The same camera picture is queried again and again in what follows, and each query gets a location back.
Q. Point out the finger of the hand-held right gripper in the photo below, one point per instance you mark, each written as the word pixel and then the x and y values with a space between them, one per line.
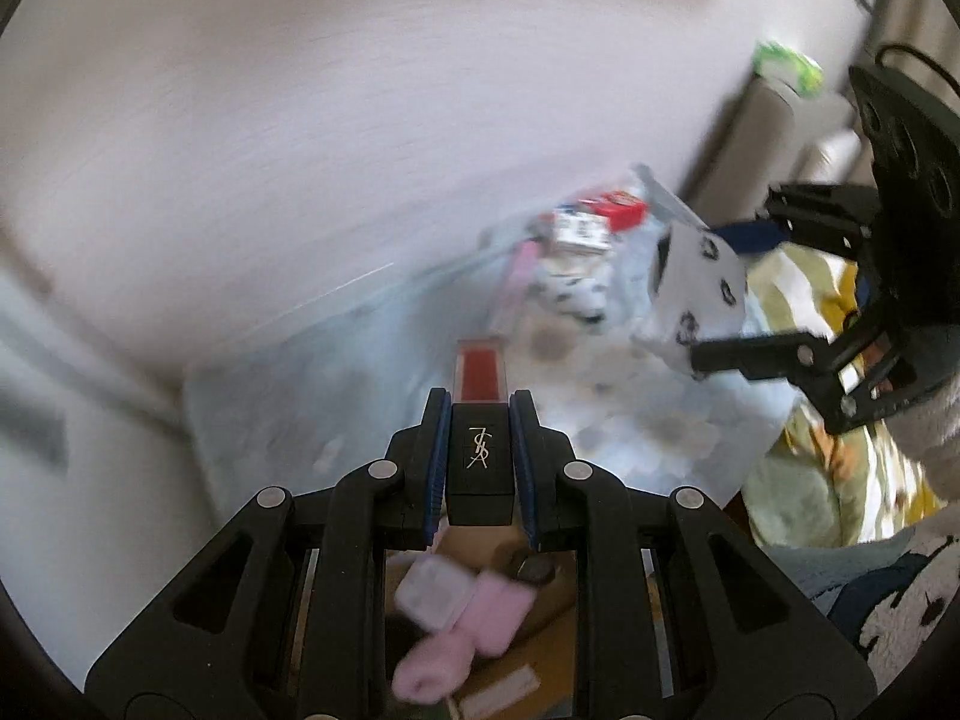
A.
pixel 780 356
pixel 825 214

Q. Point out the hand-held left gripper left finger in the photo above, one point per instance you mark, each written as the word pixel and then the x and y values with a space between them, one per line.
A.
pixel 436 457

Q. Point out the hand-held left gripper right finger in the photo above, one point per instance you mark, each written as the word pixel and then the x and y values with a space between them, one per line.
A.
pixel 523 457

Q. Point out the black and red lipstick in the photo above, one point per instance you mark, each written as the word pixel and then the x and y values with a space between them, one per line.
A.
pixel 480 465

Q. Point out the white sock with black print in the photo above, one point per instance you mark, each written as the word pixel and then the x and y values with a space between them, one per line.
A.
pixel 571 300
pixel 705 285

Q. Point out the black jar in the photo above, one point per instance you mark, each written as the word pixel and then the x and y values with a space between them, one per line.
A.
pixel 534 571

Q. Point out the white square case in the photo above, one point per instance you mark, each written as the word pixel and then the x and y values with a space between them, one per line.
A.
pixel 433 589

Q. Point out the cardboard box with pink flaps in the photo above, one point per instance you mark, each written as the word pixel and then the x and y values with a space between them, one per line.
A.
pixel 553 619

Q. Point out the person's right forearm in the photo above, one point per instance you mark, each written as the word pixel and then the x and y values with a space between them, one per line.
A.
pixel 937 435

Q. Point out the beige sofa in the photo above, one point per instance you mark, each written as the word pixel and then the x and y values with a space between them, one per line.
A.
pixel 757 150

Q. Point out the yellow patterned blanket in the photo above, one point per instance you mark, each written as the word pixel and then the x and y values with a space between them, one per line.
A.
pixel 825 480

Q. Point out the green tissue pack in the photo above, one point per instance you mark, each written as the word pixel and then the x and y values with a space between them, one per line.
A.
pixel 787 66

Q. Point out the pink and white tube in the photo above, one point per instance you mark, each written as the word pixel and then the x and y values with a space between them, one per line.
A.
pixel 519 285

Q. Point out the red box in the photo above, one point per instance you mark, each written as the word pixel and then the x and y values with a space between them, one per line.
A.
pixel 615 210

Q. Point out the white box with black print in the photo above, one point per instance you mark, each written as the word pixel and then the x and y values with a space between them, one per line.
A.
pixel 581 232

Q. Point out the white cabinet door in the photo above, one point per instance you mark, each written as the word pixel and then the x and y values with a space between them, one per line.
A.
pixel 75 502

